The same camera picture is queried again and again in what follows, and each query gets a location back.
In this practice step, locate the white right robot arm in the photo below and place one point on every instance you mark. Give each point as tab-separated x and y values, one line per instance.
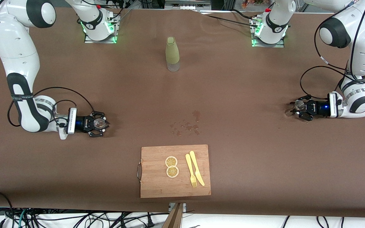
14	41

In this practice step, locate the yellow plastic fork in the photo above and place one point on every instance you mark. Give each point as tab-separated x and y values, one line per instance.
190	171

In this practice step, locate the lemon slice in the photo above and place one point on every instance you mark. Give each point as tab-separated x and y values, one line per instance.
171	161
172	171

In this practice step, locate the yellow plastic knife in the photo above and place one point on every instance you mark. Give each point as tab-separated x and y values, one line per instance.
197	167

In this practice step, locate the clear glass shaker cup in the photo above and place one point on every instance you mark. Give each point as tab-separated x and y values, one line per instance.
100	123

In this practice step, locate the grey metal box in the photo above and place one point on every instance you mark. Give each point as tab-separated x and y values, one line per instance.
187	3

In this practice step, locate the wet liquid spill patch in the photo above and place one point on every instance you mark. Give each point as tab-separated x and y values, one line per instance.
196	115

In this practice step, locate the steel double jigger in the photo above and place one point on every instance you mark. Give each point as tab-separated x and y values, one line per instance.
299	105

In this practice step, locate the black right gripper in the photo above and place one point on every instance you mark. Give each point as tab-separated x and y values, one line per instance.
83	123

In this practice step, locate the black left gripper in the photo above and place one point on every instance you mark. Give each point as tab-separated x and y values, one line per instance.
316	107

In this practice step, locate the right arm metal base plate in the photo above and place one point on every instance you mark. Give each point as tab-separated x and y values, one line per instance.
100	41

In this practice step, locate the wooden post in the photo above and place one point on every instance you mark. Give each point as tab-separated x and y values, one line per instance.
173	220

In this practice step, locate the olive green bottle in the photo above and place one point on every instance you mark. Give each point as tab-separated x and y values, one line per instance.
172	53

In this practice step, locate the small metal bracket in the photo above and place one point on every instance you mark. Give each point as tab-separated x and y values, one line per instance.
184	207

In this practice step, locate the wooden cutting board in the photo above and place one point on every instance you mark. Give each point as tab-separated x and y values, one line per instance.
157	183

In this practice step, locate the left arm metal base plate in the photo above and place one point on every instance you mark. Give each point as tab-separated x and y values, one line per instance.
268	46

